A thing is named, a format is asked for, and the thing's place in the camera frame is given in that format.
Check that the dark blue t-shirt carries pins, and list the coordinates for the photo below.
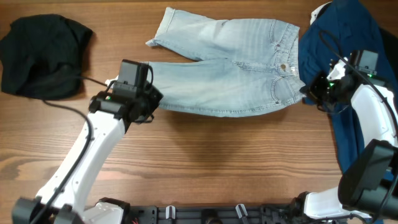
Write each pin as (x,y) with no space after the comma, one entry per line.
(336,30)

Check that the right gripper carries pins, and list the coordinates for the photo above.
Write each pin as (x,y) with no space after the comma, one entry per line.
(311,89)

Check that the light blue denim shorts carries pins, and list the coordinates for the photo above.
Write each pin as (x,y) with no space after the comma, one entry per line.
(236,68)

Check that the black crumpled garment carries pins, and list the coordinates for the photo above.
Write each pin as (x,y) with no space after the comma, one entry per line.
(42,57)

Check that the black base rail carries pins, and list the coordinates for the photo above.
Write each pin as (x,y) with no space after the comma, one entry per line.
(238,214)

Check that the black garment at right edge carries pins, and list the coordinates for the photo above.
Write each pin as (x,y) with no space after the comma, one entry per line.
(390,46)

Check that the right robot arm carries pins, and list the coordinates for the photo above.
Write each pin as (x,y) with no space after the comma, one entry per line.
(363,192)

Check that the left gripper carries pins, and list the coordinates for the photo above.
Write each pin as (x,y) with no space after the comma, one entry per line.
(155,96)

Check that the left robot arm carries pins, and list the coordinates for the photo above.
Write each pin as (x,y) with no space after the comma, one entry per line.
(131,98)

